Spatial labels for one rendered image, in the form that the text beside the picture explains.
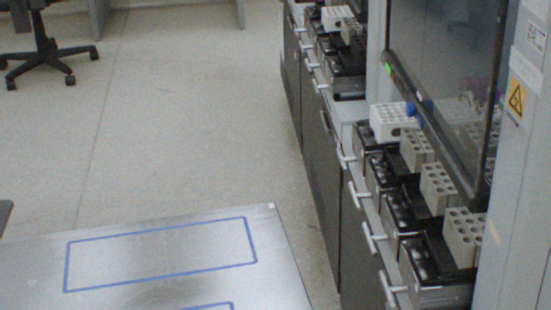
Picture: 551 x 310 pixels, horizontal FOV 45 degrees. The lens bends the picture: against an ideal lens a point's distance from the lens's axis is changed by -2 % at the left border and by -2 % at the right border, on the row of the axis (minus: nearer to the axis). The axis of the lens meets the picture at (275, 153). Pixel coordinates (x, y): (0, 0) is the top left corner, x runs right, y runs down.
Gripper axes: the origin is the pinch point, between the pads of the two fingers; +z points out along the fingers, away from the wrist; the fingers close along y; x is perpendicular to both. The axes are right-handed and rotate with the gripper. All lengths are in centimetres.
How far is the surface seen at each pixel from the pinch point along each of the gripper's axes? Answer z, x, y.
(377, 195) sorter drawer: 42, 66, 11
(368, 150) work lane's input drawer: 40, 67, -4
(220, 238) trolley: 38, 32, 25
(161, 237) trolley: 38.0, 21.2, 23.0
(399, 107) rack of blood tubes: 34, 76, -13
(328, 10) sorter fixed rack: 34, 72, -83
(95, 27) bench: 110, -44, -294
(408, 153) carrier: 35, 74, 6
